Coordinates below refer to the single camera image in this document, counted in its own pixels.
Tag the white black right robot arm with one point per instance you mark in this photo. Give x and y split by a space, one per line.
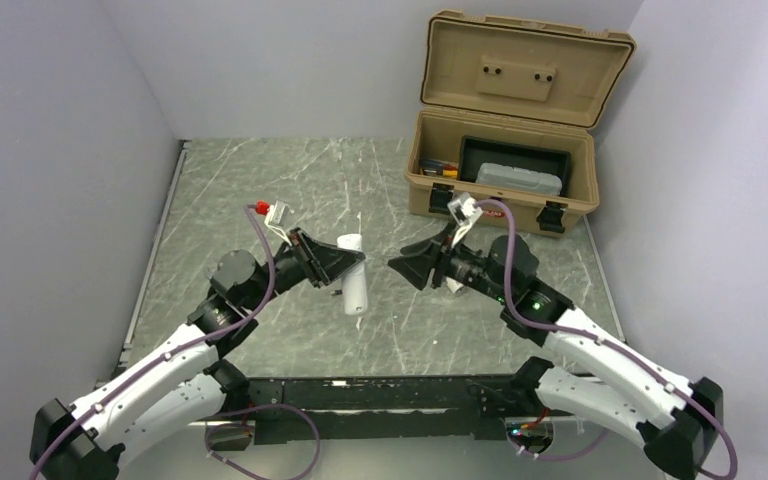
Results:
674 420

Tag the grey plastic case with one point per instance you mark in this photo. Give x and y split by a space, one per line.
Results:
513 178

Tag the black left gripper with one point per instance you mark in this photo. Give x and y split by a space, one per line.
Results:
320 263

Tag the black toolbox tray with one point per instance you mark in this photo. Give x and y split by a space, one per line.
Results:
477 151

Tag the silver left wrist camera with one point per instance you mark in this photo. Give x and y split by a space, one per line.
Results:
276 217

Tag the screwdrivers in toolbox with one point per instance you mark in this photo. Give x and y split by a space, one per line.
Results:
438 168

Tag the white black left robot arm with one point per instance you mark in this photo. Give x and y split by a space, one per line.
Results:
185 379

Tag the white remote control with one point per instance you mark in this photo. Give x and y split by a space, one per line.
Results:
354 284

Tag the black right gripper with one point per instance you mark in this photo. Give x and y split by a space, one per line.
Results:
439 246

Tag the tan plastic toolbox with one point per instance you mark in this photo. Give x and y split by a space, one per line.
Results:
521 81

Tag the white pipe elbow fitting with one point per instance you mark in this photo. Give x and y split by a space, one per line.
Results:
455 287

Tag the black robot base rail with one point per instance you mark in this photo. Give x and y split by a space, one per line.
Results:
288 409

